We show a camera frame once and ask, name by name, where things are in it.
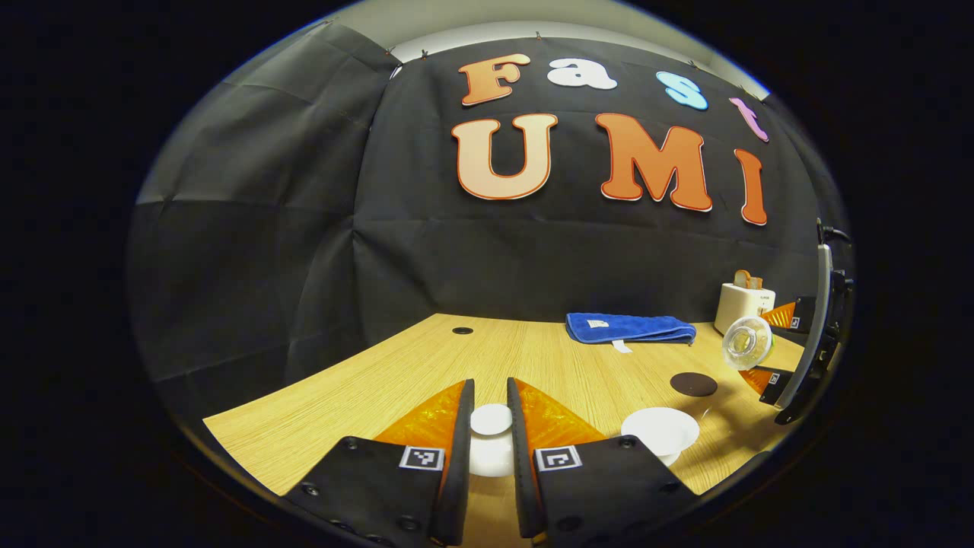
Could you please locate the clear green-label water bottle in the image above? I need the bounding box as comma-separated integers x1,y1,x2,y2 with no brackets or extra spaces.
721,316,775,371

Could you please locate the white teacup lid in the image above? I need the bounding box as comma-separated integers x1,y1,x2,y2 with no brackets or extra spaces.
467,403,515,478

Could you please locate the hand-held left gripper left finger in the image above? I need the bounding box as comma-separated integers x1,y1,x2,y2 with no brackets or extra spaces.
285,378,476,547

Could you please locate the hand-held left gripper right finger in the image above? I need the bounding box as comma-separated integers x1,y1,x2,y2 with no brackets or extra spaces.
506,376,697,545

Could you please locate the round dark coaster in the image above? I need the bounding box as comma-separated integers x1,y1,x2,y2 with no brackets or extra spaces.
670,372,718,397

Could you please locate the black backdrop cloth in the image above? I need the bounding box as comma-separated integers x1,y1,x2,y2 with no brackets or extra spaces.
126,21,853,427

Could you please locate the white toaster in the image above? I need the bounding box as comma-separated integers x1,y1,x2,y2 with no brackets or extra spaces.
714,282,777,336

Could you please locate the blue towel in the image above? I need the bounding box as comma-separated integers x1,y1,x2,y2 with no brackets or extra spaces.
565,312,697,353

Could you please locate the white teacup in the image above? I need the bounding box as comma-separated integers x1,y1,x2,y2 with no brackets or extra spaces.
620,407,701,459

